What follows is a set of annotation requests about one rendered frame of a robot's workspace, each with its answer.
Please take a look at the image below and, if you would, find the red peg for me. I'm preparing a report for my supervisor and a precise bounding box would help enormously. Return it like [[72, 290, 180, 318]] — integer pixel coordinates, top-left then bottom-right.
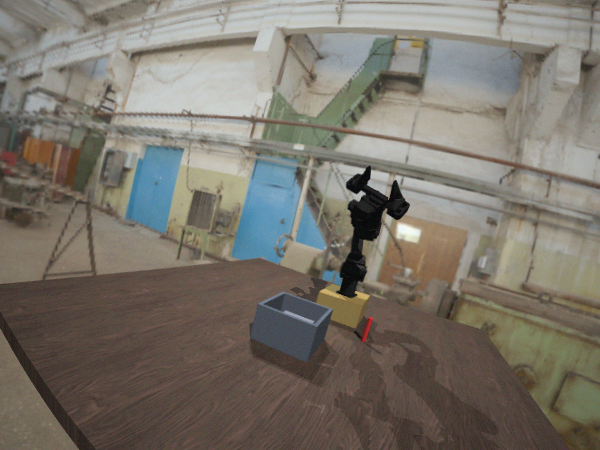
[[361, 317, 373, 342]]

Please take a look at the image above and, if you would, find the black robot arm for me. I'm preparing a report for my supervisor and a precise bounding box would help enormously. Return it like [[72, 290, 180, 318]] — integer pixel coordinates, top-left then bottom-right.
[[337, 194, 382, 298]]

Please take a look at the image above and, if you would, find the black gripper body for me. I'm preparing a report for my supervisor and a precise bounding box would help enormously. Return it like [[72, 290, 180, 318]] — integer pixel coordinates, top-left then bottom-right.
[[346, 173, 410, 220]]

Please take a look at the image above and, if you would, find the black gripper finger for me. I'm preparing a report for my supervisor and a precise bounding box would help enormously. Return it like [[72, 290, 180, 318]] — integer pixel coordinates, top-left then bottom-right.
[[385, 180, 405, 211], [351, 165, 371, 189]]

